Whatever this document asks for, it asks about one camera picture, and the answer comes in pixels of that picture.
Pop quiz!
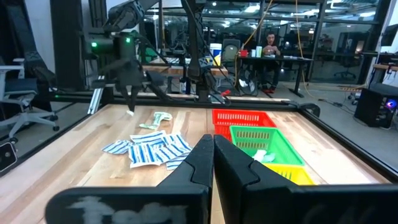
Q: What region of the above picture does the blue striped bandage wrapper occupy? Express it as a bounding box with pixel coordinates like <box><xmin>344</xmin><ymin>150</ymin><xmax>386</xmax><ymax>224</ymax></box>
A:
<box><xmin>129</xmin><ymin>130</ymin><xmax>167</xmax><ymax>146</ymax></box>
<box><xmin>165</xmin><ymin>152</ymin><xmax>191</xmax><ymax>171</ymax></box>
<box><xmin>129</xmin><ymin>143</ymin><xmax>163</xmax><ymax>169</ymax></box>
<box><xmin>101</xmin><ymin>139</ymin><xmax>134</xmax><ymax>156</ymax></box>
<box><xmin>161</xmin><ymin>133</ymin><xmax>193</xmax><ymax>153</ymax></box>

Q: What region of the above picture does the black pillar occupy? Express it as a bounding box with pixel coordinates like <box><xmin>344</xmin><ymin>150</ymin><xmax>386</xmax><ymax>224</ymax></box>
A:
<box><xmin>49</xmin><ymin>0</ymin><xmax>85</xmax><ymax>91</ymax></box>

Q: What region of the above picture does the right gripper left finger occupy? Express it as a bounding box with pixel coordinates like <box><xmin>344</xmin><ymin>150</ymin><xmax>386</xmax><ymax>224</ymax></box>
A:
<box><xmin>45</xmin><ymin>134</ymin><xmax>215</xmax><ymax>224</ymax></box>

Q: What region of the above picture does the wooden background table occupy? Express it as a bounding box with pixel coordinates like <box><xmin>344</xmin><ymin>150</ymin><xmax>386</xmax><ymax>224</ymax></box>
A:
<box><xmin>141</xmin><ymin>63</ymin><xmax>229</xmax><ymax>78</ymax></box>

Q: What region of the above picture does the grey-white office chair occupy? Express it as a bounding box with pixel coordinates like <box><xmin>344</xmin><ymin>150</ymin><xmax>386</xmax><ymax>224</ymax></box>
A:
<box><xmin>0</xmin><ymin>58</ymin><xmax>60</xmax><ymax>144</ymax></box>

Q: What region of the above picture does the white bucket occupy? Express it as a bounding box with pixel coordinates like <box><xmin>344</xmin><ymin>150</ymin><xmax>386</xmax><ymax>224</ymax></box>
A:
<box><xmin>209</xmin><ymin>42</ymin><xmax>223</xmax><ymax>67</ymax></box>

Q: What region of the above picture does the black desk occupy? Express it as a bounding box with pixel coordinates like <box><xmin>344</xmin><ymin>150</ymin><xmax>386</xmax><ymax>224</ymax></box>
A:
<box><xmin>239</xmin><ymin>55</ymin><xmax>314</xmax><ymax>99</ymax></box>

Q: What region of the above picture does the person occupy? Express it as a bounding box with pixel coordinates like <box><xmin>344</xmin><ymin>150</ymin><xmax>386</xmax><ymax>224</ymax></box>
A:
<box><xmin>259</xmin><ymin>30</ymin><xmax>282</xmax><ymax>94</ymax></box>

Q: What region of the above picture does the yellow hanging cable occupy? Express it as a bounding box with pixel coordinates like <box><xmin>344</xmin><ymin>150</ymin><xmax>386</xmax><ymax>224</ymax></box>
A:
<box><xmin>294</xmin><ymin>0</ymin><xmax>315</xmax><ymax>99</ymax></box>

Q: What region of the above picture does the silver aluminium extrusion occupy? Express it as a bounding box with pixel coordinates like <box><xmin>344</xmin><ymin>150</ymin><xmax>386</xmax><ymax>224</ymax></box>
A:
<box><xmin>87</xmin><ymin>86</ymin><xmax>106</xmax><ymax>116</ymax></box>

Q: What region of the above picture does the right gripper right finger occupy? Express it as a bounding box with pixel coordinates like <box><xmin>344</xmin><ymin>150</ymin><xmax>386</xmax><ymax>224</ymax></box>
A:
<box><xmin>213</xmin><ymin>134</ymin><xmax>398</xmax><ymax>224</ymax></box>

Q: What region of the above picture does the green plastic basket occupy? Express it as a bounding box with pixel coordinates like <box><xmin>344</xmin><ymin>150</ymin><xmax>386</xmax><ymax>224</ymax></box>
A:
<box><xmin>229</xmin><ymin>125</ymin><xmax>306</xmax><ymax>167</ymax></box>

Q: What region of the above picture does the small black camera box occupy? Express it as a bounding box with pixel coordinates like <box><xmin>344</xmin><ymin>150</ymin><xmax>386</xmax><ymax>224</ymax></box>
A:
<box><xmin>0</xmin><ymin>141</ymin><xmax>19</xmax><ymax>174</ymax></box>

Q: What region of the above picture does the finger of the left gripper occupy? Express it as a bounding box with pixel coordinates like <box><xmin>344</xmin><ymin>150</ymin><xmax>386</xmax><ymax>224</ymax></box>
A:
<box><xmin>124</xmin><ymin>88</ymin><xmax>133</xmax><ymax>111</ymax></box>
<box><xmin>132</xmin><ymin>88</ymin><xmax>142</xmax><ymax>112</ymax></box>

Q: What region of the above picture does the red plastic basket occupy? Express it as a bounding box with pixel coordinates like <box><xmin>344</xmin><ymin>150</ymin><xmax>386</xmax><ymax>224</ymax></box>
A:
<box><xmin>211</xmin><ymin>108</ymin><xmax>277</xmax><ymax>142</ymax></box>

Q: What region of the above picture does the black computer tower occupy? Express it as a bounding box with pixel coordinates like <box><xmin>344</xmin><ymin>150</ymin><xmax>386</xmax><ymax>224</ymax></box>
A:
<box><xmin>353</xmin><ymin>82</ymin><xmax>398</xmax><ymax>129</ymax></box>

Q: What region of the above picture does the yellow plastic basket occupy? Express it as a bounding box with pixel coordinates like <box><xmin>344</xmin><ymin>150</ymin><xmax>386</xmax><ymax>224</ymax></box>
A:
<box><xmin>264</xmin><ymin>164</ymin><xmax>315</xmax><ymax>187</ymax></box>

